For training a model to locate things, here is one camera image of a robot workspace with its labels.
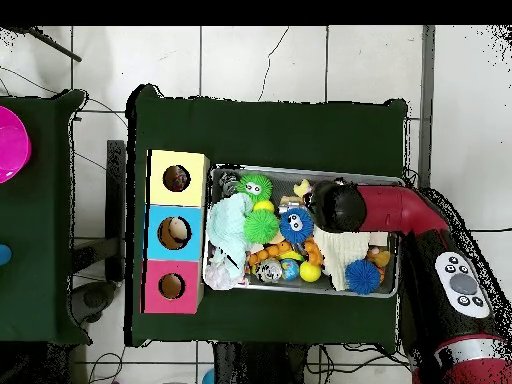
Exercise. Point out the cream knitted cloth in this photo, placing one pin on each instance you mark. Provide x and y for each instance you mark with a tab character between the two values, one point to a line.
344	252

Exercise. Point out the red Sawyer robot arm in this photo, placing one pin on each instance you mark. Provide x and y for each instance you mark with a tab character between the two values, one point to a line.
392	208

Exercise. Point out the shallow grey mesh bin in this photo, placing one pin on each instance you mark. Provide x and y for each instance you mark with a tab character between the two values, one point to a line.
280	180

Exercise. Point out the wooden box with three holes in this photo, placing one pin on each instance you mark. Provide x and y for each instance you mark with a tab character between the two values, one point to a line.
192	192

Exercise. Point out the yellow ball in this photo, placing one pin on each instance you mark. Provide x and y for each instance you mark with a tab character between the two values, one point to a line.
264	206

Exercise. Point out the green spiky googly-eyed ball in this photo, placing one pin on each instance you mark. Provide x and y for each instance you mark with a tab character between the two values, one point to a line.
255	188

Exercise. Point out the mint knitted cloth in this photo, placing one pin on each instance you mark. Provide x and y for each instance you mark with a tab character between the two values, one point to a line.
226	228

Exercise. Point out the blue spiky googly-eyed ball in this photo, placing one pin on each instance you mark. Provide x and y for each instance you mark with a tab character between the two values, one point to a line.
296	230
363	276

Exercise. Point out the yellow foam toy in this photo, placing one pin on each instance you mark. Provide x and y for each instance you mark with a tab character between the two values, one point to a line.
302	188

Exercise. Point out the crushed silver can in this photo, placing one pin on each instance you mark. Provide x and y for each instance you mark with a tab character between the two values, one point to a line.
268	271

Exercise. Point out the globe print ball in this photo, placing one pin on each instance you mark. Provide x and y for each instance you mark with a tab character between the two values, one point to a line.
290	269

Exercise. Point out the dark green table cloth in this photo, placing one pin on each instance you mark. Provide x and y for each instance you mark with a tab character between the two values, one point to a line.
280	132
36	240

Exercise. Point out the black upright panel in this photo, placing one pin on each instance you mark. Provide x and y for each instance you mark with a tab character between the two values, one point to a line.
116	200

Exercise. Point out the grey stand foot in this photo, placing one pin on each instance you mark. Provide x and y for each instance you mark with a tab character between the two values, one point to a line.
94	300

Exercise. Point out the pink plastic bowl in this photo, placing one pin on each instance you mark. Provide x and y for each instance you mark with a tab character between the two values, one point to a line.
12	148

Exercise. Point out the blue round object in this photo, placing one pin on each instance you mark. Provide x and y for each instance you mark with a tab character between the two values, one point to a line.
4	255

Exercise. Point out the dark rod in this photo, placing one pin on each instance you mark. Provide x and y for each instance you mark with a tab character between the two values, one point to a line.
52	44

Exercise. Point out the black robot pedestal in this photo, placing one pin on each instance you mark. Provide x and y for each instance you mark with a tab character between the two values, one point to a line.
260	364

